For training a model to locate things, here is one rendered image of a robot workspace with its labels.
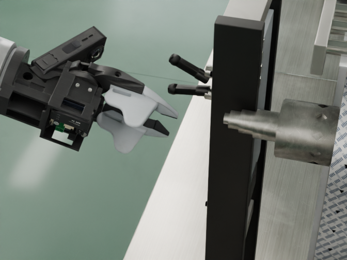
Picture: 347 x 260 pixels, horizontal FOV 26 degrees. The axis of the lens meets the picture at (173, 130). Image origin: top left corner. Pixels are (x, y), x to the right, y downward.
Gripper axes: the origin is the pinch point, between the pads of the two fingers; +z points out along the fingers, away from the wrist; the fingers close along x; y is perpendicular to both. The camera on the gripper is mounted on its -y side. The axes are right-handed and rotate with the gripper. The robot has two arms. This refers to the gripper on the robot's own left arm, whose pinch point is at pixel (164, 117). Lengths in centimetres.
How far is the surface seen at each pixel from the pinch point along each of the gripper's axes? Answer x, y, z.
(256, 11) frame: 21.8, -0.4, 3.9
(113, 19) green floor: -184, -188, -22
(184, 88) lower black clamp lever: 10.5, 3.3, 0.2
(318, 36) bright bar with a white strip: 27.0, 5.4, 9.3
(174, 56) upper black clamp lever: 13.8, 2.3, -2.3
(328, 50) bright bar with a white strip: 26.6, 6.3, 10.6
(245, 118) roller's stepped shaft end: 14.5, 7.7, 6.9
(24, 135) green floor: -169, -100, -35
